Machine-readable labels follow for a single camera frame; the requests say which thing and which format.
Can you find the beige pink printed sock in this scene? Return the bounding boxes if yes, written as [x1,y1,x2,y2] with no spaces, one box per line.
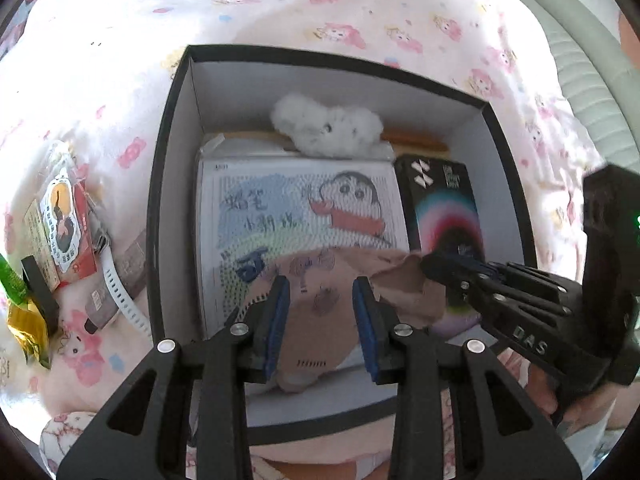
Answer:
[235,247,446,393]

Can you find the small black rainbow print box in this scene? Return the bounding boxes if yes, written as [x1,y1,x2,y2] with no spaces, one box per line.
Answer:
[394,156,486,338]

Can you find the person's leg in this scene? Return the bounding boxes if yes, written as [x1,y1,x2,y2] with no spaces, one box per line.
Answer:
[250,440,396,480]

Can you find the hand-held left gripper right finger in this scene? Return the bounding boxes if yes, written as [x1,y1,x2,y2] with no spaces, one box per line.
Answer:
[351,276,583,480]

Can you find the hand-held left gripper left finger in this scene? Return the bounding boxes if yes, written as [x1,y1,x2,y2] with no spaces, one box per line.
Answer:
[56,275,292,480]

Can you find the large black cardboard box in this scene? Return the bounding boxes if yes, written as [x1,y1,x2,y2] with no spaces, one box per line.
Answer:
[146,44,538,446]

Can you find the pink fluffy printed clothing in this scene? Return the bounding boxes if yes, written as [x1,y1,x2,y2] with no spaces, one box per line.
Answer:
[39,410,106,480]

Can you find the cartoon print book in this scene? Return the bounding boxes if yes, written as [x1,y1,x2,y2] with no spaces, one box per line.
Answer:
[195,147,411,341]

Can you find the pink cartoon printed blanket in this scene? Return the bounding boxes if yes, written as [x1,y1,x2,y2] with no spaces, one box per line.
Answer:
[0,0,616,480]

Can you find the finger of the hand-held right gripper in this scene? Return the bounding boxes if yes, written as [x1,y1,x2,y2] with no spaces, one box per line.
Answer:
[421,253,572,322]
[480,261,584,312]

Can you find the red and white snack packet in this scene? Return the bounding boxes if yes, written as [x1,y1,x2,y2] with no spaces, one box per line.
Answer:
[24,170,101,288]

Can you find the grey ribbed chair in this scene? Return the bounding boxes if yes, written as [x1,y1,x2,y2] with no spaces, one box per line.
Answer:
[487,0,640,166]

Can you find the white perforated strap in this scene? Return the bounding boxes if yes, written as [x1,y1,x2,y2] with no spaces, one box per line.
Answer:
[101,245,152,343]

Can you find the brown grey pouch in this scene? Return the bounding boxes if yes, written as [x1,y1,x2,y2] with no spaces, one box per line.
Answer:
[82,230,148,333]

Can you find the gold snack packet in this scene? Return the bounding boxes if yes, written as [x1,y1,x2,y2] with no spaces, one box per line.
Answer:
[6,297,53,372]

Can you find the green snack packet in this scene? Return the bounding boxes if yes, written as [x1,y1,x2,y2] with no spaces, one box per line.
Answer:
[0,254,28,306]

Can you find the small black block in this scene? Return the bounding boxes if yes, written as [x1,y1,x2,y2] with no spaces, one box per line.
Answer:
[21,255,62,336]

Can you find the wooden comb with white tassel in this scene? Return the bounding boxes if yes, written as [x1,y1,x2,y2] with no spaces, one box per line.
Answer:
[200,130,449,155]

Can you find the person's right hand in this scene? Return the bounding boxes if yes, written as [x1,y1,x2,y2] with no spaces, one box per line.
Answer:
[500,350,617,426]

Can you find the white plush toy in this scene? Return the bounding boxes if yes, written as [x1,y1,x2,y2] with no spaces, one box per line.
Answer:
[270,94,385,160]

